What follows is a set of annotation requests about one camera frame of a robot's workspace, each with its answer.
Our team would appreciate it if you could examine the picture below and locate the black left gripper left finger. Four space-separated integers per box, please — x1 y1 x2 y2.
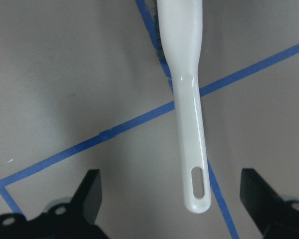
0 169 107 239

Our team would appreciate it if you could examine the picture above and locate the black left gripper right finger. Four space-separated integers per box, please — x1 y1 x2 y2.
240 168 299 239

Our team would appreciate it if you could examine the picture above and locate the white hand brush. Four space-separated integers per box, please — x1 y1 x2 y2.
157 0 211 214

